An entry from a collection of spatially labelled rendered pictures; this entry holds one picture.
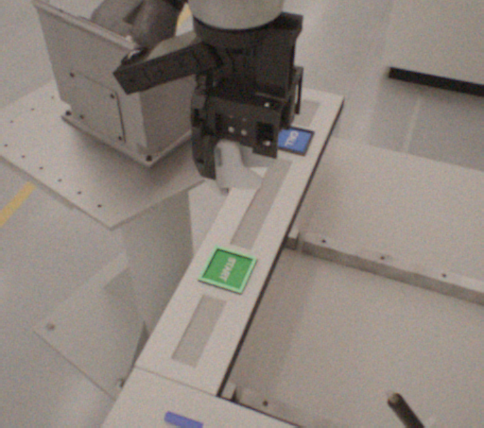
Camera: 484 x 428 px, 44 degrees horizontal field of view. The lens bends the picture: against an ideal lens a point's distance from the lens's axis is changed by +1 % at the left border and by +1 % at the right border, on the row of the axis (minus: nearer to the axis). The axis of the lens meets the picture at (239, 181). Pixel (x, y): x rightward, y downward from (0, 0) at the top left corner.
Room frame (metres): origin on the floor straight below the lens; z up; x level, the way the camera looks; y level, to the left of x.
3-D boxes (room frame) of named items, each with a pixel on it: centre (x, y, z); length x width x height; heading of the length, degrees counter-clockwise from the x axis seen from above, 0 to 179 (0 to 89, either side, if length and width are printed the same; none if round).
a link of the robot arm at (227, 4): (0.44, 0.00, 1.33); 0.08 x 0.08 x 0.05
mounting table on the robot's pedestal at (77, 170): (0.91, 0.21, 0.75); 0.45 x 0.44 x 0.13; 52
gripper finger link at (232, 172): (0.42, 0.00, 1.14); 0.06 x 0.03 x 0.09; 69
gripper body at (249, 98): (0.43, 0.00, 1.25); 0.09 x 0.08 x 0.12; 69
